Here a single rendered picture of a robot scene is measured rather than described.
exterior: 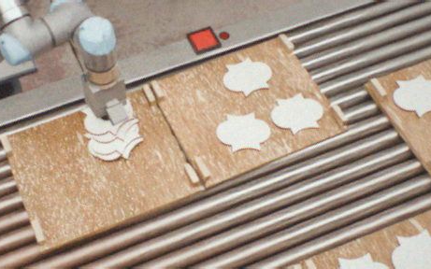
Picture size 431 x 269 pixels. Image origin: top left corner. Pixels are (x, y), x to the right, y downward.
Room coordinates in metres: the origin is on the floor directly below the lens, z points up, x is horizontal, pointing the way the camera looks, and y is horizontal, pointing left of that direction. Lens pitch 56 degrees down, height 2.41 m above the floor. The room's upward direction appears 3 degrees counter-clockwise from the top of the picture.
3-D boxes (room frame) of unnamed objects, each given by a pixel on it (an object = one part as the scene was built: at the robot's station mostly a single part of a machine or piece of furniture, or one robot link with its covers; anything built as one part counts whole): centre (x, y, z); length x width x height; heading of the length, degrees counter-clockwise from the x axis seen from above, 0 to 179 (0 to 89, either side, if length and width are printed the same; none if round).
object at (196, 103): (1.09, -0.26, 0.93); 0.41 x 0.35 x 0.02; 111
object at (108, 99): (1.03, 0.09, 1.09); 0.12 x 0.09 x 0.16; 28
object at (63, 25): (1.12, 0.17, 1.25); 0.11 x 0.11 x 0.08; 32
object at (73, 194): (0.94, 0.13, 0.93); 0.41 x 0.35 x 0.02; 110
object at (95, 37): (1.05, 0.10, 1.25); 0.09 x 0.08 x 0.11; 32
